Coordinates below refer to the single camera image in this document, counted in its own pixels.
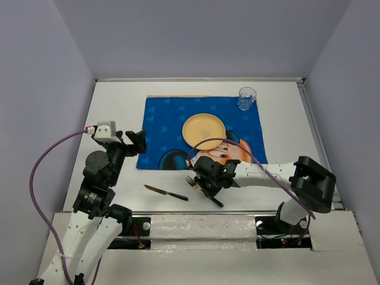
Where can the gold knife green handle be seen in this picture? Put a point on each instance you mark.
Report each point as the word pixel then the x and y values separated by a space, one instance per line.
pixel 163 192

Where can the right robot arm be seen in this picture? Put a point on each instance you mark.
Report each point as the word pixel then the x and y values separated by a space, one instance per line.
pixel 310 185

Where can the yellow plate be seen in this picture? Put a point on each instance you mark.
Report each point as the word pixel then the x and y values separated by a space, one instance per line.
pixel 203 126

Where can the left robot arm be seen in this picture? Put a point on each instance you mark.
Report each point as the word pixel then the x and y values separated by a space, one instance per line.
pixel 95 220

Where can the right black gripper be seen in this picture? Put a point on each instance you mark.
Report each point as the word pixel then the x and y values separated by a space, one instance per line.
pixel 199 179

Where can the clear drinking glass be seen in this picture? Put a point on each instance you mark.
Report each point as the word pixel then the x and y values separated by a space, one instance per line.
pixel 247 96

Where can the blue cartoon placemat cloth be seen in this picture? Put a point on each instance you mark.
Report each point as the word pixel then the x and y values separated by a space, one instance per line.
pixel 164 118

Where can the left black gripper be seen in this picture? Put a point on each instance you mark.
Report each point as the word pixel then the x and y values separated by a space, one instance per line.
pixel 139 139

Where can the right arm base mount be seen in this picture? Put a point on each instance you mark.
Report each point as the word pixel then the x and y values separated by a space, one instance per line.
pixel 273 234

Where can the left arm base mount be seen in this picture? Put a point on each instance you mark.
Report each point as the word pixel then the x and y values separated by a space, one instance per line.
pixel 134 237

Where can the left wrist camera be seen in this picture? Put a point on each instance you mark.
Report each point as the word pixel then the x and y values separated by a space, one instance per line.
pixel 104 132

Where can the gold fork green handle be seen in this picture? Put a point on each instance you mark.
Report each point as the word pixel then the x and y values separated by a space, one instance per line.
pixel 196 183

